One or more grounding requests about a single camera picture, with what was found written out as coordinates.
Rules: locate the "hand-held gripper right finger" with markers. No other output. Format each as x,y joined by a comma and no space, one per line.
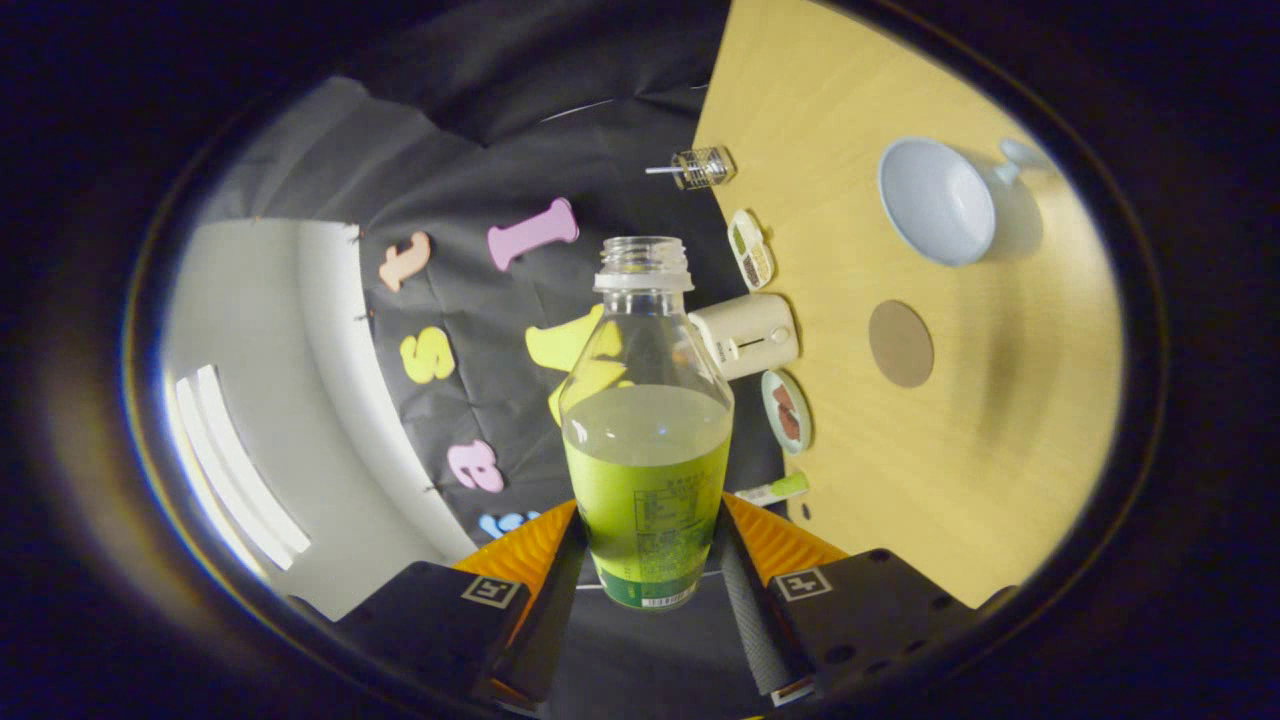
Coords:
750,620

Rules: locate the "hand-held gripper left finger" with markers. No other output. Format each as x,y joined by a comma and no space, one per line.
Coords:
555,620

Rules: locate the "clear green-label juice bottle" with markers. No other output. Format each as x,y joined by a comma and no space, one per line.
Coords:
645,480

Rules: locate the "round brown coaster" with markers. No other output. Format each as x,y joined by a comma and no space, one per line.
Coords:
900,345

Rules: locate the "white cup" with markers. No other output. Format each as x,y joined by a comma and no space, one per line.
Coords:
935,200

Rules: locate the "white and green tube bottle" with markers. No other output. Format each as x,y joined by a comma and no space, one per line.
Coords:
770,492

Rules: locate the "brown bread piece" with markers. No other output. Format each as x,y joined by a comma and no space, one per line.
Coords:
790,425
781,397

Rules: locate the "pale green plate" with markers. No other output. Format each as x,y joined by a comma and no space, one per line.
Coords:
805,405

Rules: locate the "wooden table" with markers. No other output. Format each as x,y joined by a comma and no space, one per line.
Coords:
950,480

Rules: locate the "white toaster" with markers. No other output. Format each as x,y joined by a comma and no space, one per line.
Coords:
750,335

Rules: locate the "ceiling light panel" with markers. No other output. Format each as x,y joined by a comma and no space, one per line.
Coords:
235,470

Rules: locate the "white divided snack tray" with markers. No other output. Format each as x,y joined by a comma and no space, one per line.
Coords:
750,250

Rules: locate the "white straw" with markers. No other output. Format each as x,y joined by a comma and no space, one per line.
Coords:
660,170

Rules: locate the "black backdrop cloth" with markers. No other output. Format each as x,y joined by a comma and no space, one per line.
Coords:
480,150

